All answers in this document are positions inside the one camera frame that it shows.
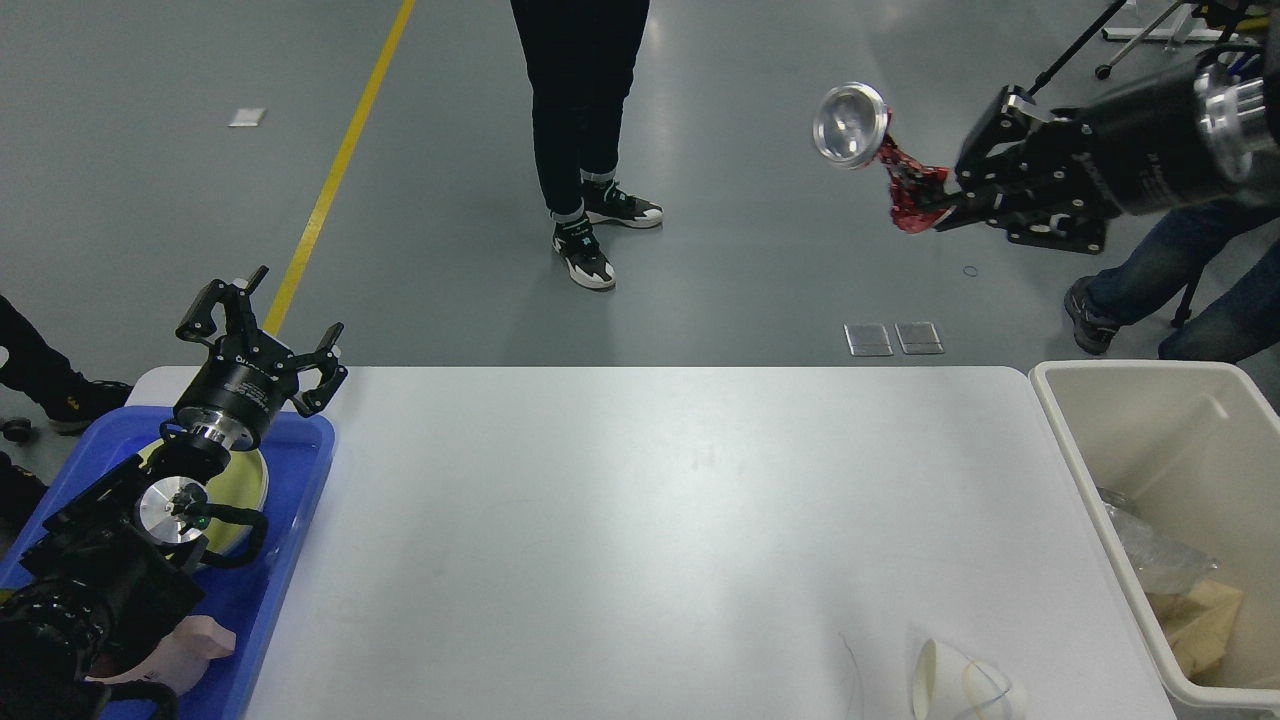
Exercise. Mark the yellow plate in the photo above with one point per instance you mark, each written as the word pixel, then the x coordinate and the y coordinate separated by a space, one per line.
pixel 177 494

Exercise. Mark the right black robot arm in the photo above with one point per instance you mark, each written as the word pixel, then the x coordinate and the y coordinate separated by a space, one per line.
pixel 1054 178

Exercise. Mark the metal floor socket plate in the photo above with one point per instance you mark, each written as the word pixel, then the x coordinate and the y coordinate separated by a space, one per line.
pixel 881 340

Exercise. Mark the blue plastic tray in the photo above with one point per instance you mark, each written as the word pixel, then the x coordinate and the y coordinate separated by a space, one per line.
pixel 298 453

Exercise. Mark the person with black-white sneakers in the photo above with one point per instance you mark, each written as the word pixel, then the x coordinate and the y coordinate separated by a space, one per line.
pixel 580 58

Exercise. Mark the aluminium foil container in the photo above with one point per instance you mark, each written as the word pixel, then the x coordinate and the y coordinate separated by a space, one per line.
pixel 1161 564

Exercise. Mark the beige plastic bin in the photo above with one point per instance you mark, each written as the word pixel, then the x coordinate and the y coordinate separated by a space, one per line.
pixel 1196 446

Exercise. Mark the pink mug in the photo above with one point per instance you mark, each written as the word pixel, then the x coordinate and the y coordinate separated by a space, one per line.
pixel 182 657

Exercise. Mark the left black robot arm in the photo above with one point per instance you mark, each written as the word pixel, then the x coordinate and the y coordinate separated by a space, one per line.
pixel 148 581

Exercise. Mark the crushed red can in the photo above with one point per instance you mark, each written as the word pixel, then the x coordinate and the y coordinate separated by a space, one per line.
pixel 851 130

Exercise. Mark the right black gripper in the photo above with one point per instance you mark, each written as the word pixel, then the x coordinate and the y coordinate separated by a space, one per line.
pixel 1187 135

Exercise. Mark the brown paper bag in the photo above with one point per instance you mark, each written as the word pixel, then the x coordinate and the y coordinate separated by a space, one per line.
pixel 1198 624

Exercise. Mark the white rolling chair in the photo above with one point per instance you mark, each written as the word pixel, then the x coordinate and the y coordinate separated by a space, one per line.
pixel 1189 22

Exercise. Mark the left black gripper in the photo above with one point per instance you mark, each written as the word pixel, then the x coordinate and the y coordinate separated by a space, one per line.
pixel 233 403

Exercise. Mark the black camera tripod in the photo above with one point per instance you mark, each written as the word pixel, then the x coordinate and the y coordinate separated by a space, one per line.
pixel 1045 77

